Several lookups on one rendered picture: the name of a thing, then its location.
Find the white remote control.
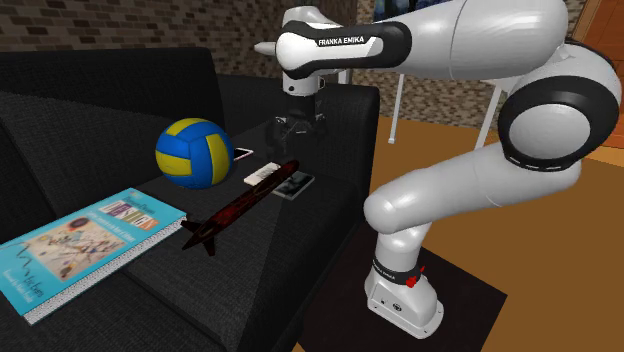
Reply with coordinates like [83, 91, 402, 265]
[243, 162, 282, 187]

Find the small grey picture card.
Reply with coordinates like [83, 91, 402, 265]
[272, 170, 316, 202]

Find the white-legged table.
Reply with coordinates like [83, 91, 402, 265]
[338, 68, 519, 150]

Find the dark red toy rocket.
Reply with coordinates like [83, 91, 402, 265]
[180, 159, 301, 257]

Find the blue and yellow volleyball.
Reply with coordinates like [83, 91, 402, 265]
[154, 117, 235, 190]

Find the black fabric sofa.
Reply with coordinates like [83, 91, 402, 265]
[0, 47, 381, 352]

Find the black robot stand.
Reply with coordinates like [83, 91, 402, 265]
[298, 225, 509, 352]

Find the light blue spiral-bound book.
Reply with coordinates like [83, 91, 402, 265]
[0, 187, 188, 326]

